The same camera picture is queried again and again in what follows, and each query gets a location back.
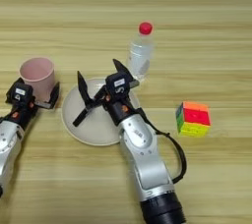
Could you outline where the clear bottle with red cap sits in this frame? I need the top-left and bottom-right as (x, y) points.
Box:
(126, 21), (156, 84)

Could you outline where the black marker pen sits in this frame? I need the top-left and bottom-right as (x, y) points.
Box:
(72, 101), (96, 128)

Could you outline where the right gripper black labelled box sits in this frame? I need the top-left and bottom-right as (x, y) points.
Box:
(104, 72), (133, 100)

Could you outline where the beige round plate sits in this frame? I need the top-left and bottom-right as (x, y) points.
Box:
(61, 76), (142, 147)

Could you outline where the multicoloured puzzle cube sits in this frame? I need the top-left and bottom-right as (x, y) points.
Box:
(175, 100), (212, 138)

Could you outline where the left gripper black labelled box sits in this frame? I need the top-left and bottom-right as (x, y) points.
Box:
(5, 81), (35, 105)

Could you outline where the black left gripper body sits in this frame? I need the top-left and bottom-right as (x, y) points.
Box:
(5, 99), (54, 131)

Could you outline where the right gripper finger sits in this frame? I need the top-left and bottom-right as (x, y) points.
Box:
(112, 58), (136, 84)
(76, 70), (96, 109)

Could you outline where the pink plastic cup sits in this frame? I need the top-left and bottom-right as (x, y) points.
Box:
(19, 56), (56, 103)

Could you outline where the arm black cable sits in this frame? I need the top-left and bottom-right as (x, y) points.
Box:
(139, 108), (188, 185)
(0, 110), (17, 124)

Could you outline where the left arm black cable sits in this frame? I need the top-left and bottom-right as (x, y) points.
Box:
(0, 110), (17, 124)

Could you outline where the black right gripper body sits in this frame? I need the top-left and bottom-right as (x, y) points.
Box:
(93, 82), (146, 127)

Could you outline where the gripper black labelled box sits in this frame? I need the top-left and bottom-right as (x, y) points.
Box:
(104, 72), (133, 100)
(5, 81), (35, 105)

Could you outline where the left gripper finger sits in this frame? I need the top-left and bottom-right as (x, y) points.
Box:
(13, 77), (26, 86)
(48, 81), (61, 110)

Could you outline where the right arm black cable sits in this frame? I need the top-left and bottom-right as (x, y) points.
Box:
(139, 108), (188, 185)

